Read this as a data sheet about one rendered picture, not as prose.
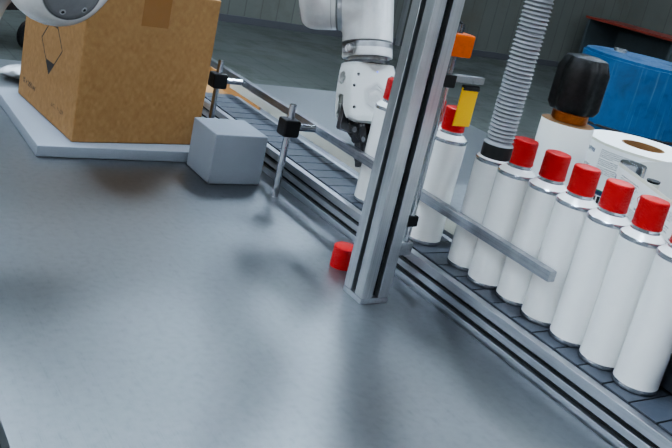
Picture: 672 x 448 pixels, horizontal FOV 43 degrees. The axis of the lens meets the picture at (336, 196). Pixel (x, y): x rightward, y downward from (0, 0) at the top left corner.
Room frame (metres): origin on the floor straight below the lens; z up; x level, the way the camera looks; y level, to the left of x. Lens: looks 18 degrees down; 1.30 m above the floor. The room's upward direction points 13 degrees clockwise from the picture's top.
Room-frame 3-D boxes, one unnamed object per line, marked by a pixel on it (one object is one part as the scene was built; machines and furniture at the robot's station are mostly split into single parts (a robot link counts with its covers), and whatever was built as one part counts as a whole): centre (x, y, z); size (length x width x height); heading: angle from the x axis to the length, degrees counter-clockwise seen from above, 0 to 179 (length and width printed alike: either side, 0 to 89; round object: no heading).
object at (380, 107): (1.34, -0.05, 0.98); 0.05 x 0.05 x 0.20
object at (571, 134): (1.41, -0.35, 1.03); 0.09 x 0.09 x 0.30
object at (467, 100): (1.18, -0.15, 1.09); 0.03 x 0.01 x 0.06; 125
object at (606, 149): (1.59, -0.54, 0.95); 0.20 x 0.20 x 0.14
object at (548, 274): (1.41, 0.03, 0.96); 1.07 x 0.01 x 0.01; 35
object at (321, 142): (1.45, -0.03, 0.91); 1.07 x 0.01 x 0.02; 35
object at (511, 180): (1.10, -0.22, 0.98); 0.05 x 0.05 x 0.20
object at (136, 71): (1.57, 0.46, 0.99); 0.30 x 0.24 x 0.27; 40
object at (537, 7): (1.00, -0.17, 1.18); 0.04 x 0.04 x 0.21
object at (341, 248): (1.16, -0.03, 0.85); 0.03 x 0.03 x 0.03
